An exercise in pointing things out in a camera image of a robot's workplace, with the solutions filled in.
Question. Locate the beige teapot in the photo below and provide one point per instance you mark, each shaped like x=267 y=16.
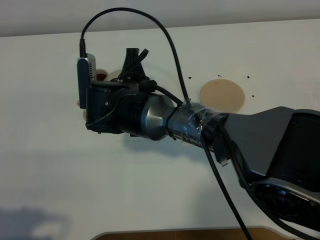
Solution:
x=104 y=76

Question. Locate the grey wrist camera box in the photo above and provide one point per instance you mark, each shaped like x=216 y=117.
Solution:
x=86 y=73

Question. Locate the round beige teapot coaster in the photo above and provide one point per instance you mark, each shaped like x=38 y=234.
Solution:
x=223 y=95

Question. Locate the near beige saucer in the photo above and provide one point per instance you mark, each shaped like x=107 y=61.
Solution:
x=84 y=114

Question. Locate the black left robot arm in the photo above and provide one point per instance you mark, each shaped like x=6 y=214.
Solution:
x=276 y=153

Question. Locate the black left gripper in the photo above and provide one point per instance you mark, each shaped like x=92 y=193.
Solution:
x=132 y=77

